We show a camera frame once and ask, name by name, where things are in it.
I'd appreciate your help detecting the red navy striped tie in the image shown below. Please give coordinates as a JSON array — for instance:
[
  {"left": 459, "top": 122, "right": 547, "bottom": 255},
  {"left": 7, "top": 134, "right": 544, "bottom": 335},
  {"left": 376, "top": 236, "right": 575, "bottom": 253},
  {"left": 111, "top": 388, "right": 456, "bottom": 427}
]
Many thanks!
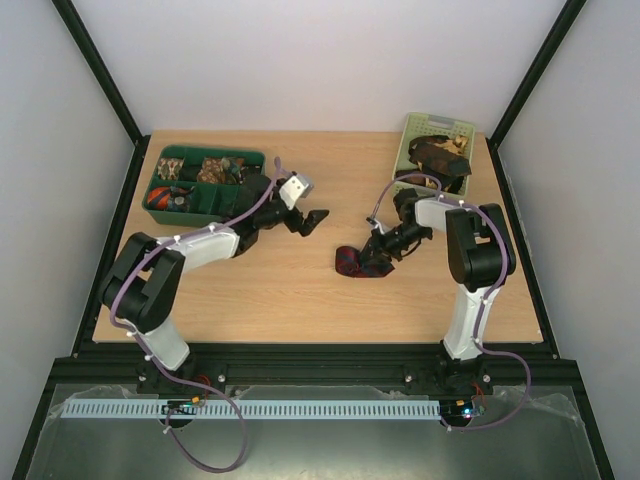
[{"left": 334, "top": 246, "right": 394, "bottom": 278}]

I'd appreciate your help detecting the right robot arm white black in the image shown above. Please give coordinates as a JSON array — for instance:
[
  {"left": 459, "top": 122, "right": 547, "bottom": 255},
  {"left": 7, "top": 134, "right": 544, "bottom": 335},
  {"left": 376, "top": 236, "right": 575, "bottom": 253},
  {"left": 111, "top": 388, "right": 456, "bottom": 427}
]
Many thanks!
[{"left": 355, "top": 189, "right": 516, "bottom": 392}]

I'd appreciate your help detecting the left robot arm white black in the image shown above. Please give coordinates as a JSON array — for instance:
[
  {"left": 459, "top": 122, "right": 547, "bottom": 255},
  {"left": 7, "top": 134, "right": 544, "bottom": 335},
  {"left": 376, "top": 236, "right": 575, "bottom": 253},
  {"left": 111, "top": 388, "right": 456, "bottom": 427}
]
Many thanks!
[{"left": 99, "top": 173, "right": 329, "bottom": 371}]

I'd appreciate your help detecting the pile of brown ties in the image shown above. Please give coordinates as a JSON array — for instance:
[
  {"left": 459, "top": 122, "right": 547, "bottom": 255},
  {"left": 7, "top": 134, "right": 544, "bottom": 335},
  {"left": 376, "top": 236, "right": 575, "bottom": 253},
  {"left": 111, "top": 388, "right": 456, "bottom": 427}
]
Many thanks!
[{"left": 395, "top": 135, "right": 472, "bottom": 194}]

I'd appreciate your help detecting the rolled tie teal brown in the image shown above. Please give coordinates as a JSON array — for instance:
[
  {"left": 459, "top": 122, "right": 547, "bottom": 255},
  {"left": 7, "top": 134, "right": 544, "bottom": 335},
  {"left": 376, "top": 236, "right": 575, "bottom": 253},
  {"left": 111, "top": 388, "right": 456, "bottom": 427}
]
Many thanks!
[{"left": 221, "top": 157, "right": 245, "bottom": 185}]

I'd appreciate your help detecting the rolled tie orange brown pattern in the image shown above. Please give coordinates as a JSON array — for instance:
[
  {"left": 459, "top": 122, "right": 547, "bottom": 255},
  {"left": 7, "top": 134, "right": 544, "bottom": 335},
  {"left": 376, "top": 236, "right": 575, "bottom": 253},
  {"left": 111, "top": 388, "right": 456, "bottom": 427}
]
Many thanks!
[{"left": 197, "top": 157, "right": 228, "bottom": 184}]

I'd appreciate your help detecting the green compartment tray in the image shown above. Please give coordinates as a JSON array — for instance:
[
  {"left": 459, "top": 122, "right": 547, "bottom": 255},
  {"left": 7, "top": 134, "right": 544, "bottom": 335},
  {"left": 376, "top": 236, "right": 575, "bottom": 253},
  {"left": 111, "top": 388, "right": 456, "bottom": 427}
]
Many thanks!
[{"left": 142, "top": 144, "right": 269, "bottom": 227}]

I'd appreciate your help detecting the rolled tie grey patterned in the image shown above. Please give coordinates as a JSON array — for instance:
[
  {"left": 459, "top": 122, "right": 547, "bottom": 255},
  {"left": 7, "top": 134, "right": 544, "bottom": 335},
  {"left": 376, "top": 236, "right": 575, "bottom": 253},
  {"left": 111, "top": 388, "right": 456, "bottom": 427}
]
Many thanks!
[{"left": 166, "top": 186, "right": 195, "bottom": 213}]

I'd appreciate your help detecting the rolled tie brown white pattern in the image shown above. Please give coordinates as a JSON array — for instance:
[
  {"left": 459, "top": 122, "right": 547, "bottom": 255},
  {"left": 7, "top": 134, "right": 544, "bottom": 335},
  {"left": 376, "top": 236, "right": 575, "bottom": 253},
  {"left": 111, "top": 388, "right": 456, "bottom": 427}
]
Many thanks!
[{"left": 156, "top": 157, "right": 184, "bottom": 181}]

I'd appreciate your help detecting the rolled tie red orange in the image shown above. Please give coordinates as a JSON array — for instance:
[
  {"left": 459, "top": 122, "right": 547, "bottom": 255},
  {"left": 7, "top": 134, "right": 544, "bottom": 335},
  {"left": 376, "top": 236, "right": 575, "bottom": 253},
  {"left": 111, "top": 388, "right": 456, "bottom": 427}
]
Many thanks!
[{"left": 146, "top": 187, "right": 172, "bottom": 211}]

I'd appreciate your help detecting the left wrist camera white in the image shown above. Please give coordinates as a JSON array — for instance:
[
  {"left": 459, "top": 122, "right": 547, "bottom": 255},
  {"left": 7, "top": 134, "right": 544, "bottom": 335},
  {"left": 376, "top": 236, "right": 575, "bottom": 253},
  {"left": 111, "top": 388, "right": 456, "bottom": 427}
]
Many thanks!
[{"left": 279, "top": 173, "right": 314, "bottom": 210}]

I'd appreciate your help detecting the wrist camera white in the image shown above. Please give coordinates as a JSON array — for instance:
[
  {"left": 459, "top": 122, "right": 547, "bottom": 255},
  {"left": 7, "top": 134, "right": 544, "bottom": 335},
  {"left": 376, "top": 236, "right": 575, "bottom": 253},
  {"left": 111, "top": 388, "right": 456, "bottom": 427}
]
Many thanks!
[
  {"left": 279, "top": 173, "right": 314, "bottom": 210},
  {"left": 366, "top": 216, "right": 388, "bottom": 234}
]

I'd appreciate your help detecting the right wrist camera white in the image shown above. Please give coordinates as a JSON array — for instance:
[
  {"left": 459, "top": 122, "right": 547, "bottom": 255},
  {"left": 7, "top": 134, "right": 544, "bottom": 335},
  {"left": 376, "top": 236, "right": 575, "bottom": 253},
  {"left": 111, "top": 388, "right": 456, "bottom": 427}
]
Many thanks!
[{"left": 366, "top": 216, "right": 388, "bottom": 234}]

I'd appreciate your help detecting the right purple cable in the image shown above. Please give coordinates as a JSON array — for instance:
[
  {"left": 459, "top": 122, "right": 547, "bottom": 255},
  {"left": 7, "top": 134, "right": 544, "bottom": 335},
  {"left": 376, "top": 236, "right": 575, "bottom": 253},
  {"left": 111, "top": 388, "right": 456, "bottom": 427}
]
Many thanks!
[{"left": 366, "top": 170, "right": 533, "bottom": 432}]

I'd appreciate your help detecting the purple cable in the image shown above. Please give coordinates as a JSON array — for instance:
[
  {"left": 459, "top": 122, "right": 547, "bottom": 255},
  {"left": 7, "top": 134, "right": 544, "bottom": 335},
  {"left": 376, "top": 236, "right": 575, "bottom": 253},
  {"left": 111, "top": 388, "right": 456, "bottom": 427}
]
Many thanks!
[
  {"left": 366, "top": 170, "right": 533, "bottom": 432},
  {"left": 108, "top": 156, "right": 290, "bottom": 473}
]

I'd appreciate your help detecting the light blue cable duct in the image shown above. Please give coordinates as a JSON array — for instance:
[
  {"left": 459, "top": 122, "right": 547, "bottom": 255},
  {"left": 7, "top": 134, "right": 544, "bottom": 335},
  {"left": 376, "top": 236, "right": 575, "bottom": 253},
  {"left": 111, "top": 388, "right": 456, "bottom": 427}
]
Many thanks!
[{"left": 60, "top": 399, "right": 441, "bottom": 421}]

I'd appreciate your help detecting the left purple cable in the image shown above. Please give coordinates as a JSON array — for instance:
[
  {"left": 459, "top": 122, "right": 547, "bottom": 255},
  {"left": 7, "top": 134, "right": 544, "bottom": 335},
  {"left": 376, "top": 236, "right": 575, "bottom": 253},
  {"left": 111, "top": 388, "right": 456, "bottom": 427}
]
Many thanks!
[{"left": 108, "top": 156, "right": 290, "bottom": 473}]

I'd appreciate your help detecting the black aluminium frame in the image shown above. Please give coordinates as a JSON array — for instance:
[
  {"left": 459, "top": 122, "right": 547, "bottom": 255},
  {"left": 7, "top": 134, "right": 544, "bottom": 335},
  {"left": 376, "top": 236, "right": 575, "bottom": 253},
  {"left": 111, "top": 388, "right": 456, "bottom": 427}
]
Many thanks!
[{"left": 13, "top": 1, "right": 614, "bottom": 479}]

